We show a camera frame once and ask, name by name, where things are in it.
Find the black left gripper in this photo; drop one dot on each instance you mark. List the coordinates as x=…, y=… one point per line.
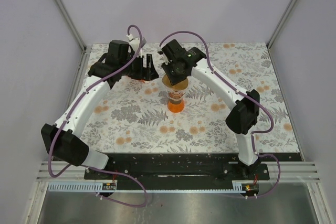
x=148, y=73

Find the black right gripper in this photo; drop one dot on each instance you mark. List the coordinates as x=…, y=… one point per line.
x=166, y=66

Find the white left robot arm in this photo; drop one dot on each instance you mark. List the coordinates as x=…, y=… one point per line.
x=63, y=138

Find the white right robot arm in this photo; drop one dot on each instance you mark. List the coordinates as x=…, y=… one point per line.
x=244, y=110

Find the clear plastic dripper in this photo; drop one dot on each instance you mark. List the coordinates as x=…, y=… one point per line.
x=173, y=94

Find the orange glass carafe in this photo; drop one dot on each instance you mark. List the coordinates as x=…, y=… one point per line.
x=176, y=106

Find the floral patterned table mat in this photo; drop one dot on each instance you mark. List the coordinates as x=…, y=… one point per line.
x=133, y=116

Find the steel front panel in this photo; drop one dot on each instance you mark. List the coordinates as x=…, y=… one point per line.
x=288, y=203

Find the aluminium frame rail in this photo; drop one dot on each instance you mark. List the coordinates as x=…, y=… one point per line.
x=58, y=48

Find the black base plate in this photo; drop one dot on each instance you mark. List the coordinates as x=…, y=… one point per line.
x=140, y=168

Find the white slotted cable duct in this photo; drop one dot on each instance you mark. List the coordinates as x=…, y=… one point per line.
x=161, y=184

